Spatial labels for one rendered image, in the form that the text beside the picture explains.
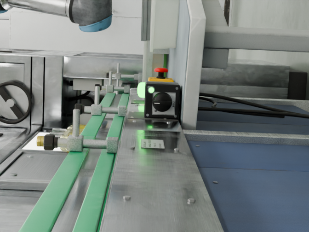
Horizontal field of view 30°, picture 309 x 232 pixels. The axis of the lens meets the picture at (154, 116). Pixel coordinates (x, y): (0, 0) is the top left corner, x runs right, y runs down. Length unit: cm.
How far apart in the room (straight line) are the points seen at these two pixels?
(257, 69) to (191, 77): 171
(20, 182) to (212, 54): 82
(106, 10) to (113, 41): 365
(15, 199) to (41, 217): 113
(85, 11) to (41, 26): 374
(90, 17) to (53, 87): 100
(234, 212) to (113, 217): 18
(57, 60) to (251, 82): 98
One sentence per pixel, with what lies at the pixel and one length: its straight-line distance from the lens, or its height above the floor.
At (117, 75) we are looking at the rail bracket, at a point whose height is 96.
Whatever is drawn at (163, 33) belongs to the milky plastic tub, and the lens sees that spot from 163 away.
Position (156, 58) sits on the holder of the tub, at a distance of 209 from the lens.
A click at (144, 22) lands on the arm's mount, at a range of 188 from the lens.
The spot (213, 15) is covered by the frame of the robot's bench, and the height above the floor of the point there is 68.
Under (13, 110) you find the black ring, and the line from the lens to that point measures 295.
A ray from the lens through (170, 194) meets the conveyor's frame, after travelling 70.
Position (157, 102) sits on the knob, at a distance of 128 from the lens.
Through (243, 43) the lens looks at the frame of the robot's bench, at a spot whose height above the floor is 62.
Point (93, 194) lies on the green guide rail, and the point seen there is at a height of 90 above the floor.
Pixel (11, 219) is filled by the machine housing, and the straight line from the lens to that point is 161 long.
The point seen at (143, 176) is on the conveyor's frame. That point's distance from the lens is 78.
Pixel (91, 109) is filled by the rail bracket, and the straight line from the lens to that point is 146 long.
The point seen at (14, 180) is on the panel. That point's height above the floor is 123.
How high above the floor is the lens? 84
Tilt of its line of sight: 1 degrees down
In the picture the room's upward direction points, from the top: 87 degrees counter-clockwise
